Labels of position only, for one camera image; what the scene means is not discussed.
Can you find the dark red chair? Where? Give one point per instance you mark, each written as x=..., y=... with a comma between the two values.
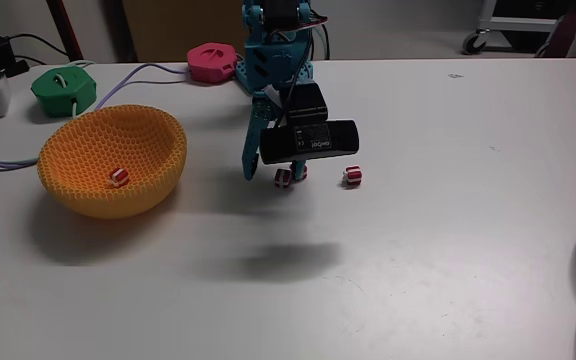
x=565, y=35

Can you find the black webcam with mount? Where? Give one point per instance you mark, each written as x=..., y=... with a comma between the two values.
x=308, y=142

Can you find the green octagonal box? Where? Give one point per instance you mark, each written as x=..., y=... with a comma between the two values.
x=63, y=92

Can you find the pink octagonal box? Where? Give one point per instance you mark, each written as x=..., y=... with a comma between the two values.
x=210, y=62

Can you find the dark red pole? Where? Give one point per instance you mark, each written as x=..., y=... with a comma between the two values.
x=65, y=30

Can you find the red white striped cube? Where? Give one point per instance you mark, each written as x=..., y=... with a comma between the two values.
x=118, y=177
x=283, y=178
x=302, y=176
x=352, y=175

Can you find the brown board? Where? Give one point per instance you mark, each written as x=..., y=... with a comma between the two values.
x=178, y=27

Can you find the grey wheeled cart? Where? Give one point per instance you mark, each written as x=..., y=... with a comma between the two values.
x=513, y=24

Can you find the yellow honeycomb basket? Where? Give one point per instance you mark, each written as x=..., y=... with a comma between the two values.
x=93, y=195

